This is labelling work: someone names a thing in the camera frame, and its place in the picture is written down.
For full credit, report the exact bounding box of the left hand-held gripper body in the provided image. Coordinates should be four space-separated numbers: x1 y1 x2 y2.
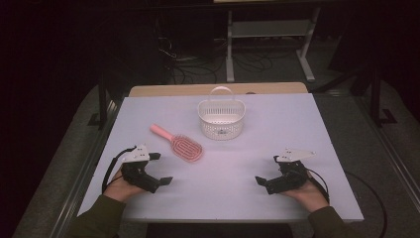
120 144 160 194

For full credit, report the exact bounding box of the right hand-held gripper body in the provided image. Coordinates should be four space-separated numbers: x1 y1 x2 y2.
265 148 317 195

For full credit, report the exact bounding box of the pink hairbrush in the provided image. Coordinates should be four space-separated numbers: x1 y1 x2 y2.
150 123 204 164

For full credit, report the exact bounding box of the white plastic basket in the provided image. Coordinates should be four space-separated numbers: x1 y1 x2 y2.
196 85 248 142

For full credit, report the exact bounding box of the person's right hand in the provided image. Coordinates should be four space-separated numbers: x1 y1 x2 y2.
280 179 327 213

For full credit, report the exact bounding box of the person's left hand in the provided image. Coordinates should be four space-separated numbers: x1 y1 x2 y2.
103 168 147 203

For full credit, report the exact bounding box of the black metal stand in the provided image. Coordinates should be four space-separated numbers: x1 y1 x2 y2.
368 65 399 129
86 70 111 131

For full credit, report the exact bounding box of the grey metal stand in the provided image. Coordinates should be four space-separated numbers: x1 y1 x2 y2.
225 6 322 84

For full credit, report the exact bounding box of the right hand-held gripper black cable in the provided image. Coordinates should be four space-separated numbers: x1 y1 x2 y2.
305 168 332 204

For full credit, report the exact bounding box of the aluminium frame rail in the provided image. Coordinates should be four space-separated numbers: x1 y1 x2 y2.
49 98 124 238
356 95 420 206

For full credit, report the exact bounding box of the long black cable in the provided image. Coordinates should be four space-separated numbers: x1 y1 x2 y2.
344 171 389 238

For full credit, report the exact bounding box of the tangle of black floor cables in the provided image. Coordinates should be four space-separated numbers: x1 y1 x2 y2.
157 34 285 85

